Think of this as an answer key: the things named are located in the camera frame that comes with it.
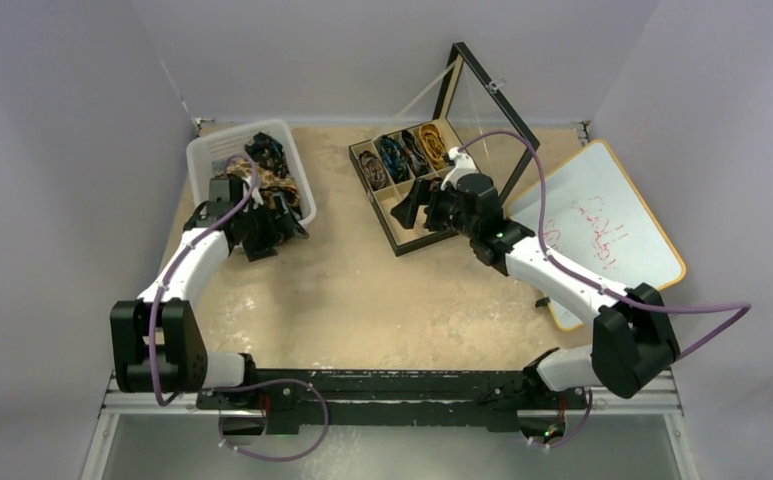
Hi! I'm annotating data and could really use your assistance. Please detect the white plastic basket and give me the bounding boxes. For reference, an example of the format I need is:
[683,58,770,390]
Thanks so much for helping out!
[185,119,318,230]

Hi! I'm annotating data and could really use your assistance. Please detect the rolled dark grey tie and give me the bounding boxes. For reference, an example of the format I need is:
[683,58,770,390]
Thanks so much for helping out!
[400,129,430,177]

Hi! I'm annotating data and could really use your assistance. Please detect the black floral tie in basket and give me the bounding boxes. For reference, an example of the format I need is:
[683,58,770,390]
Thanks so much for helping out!
[244,132,289,177]

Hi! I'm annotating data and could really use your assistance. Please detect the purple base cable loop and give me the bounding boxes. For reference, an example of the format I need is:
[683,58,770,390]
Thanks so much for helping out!
[217,381,332,465]

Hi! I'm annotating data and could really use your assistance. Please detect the rolled yellow tie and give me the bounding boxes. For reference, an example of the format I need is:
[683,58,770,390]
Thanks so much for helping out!
[417,123,448,171]

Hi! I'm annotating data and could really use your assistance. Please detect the black tie organizer box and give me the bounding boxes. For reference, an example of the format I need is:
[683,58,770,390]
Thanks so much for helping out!
[348,42,541,256]

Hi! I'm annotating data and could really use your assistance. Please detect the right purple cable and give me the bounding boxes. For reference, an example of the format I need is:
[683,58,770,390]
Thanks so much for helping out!
[452,129,753,362]

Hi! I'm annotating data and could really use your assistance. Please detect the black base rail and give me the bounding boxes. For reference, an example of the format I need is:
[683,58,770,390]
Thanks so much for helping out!
[196,368,587,435]

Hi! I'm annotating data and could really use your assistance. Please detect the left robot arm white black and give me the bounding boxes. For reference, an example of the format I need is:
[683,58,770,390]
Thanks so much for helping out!
[110,175,306,409]

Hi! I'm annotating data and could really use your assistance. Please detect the aluminium frame rail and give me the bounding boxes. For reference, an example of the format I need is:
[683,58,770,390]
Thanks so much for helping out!
[103,371,680,415]

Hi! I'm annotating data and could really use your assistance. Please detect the paisley orange green tie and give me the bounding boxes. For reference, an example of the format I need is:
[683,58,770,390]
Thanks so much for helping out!
[257,163,303,219]

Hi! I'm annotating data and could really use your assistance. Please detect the rolled blue tie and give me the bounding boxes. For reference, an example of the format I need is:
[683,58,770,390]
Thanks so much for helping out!
[377,135,410,183]

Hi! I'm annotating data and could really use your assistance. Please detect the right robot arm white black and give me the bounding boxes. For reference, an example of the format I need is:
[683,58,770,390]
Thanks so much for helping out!
[390,173,681,407]

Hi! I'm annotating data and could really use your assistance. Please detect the rolled brown patterned tie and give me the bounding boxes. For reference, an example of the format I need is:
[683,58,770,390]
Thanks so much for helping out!
[358,150,389,191]

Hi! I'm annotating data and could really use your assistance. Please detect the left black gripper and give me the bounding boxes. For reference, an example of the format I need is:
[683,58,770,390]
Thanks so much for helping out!
[235,193,306,261]

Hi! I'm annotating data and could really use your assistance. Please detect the yellow framed whiteboard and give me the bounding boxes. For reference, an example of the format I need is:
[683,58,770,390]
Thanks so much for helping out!
[506,139,687,333]

